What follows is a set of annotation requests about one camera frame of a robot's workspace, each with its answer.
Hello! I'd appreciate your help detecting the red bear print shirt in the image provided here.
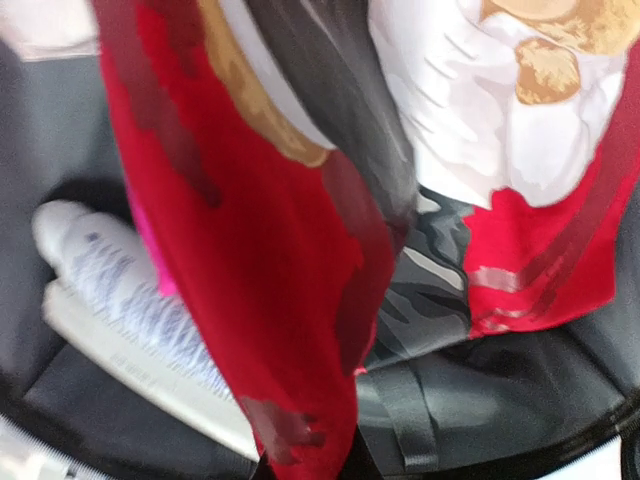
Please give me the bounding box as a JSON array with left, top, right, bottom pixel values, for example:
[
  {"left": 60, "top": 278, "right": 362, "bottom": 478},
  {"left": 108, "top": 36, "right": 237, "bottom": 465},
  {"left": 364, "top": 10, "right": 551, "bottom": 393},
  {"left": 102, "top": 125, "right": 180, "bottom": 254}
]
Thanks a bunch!
[{"left": 93, "top": 1, "right": 639, "bottom": 479}]

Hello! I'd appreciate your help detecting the pink cartoon hard-shell suitcase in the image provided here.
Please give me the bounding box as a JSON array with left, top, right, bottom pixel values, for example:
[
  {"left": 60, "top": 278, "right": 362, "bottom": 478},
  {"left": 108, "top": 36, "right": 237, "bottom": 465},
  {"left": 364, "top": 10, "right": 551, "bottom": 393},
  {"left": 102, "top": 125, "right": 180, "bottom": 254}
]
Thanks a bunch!
[{"left": 1, "top": 47, "right": 639, "bottom": 479}]

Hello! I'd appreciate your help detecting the white printed tube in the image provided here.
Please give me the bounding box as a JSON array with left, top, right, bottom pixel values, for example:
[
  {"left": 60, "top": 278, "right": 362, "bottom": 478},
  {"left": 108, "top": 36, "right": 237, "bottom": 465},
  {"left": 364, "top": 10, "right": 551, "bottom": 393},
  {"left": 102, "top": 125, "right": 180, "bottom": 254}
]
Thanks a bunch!
[{"left": 32, "top": 200, "right": 231, "bottom": 400}]

